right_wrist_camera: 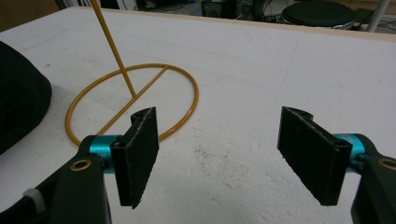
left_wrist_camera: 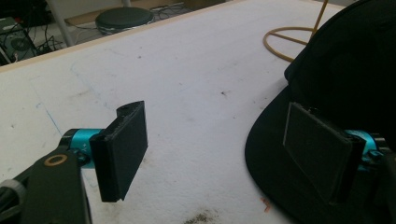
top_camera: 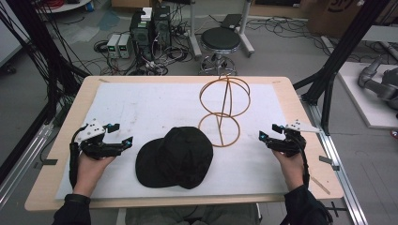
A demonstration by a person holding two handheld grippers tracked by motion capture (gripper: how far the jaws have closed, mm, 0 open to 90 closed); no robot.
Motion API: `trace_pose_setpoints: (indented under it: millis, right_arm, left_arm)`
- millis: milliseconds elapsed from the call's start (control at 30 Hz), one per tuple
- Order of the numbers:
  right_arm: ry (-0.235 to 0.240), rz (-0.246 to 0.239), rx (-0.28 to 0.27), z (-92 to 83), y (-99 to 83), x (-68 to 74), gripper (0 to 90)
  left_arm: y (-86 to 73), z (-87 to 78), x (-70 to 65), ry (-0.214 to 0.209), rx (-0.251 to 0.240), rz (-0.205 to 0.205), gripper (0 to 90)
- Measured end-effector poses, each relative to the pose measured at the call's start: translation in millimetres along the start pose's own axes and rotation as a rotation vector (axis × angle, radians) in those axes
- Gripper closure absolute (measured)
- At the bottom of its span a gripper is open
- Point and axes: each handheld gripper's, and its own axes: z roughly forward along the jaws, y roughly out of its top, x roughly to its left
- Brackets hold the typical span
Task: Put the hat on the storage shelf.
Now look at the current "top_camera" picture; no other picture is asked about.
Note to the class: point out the small white box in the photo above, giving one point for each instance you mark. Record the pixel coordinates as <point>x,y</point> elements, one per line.
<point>146,14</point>

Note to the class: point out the black frame post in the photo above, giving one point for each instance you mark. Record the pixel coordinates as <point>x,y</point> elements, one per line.
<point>40,47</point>
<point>341,53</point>

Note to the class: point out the person's left hand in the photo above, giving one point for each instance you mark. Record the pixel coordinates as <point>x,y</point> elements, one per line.
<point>89,173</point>

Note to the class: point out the person's right hand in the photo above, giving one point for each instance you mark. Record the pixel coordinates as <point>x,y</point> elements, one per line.
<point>292,170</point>

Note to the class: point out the cardboard box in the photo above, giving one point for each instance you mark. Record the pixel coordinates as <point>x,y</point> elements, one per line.
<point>338,15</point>

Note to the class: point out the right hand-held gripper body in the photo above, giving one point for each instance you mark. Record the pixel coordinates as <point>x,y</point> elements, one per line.
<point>289,145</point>

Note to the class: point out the black baseball cap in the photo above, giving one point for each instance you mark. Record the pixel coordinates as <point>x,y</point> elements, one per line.
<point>178,156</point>

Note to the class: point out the white floor board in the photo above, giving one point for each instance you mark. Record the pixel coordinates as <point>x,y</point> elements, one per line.
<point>359,93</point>

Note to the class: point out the black laptop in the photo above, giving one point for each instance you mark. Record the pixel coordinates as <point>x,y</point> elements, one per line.
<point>231,21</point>

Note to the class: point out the white rolling stand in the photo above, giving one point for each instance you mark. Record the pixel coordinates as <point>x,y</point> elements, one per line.
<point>194,37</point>

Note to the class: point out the person's legs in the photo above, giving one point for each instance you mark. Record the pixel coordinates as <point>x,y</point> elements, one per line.
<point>194,215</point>

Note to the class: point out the black computer tower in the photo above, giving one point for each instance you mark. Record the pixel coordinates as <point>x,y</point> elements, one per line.
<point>162,26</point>
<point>140,37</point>

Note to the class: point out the white table mat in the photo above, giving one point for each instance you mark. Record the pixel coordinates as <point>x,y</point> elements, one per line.
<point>162,103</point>

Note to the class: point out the blue tape roll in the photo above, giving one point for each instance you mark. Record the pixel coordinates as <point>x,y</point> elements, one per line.
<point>89,6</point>

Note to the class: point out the grey tape piece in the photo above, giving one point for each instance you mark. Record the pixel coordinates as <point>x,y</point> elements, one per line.
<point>50,162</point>
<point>327,161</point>

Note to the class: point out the grey power supply unit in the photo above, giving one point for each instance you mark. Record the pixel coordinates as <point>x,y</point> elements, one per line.
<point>125,46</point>
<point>113,45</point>

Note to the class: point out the aluminium rail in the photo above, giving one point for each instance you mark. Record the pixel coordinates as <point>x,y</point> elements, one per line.
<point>25,156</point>
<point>338,162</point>

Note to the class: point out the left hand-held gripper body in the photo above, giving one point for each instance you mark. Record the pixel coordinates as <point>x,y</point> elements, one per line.
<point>90,131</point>

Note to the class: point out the black round stool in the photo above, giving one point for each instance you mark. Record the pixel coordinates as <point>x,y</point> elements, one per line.
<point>220,39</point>

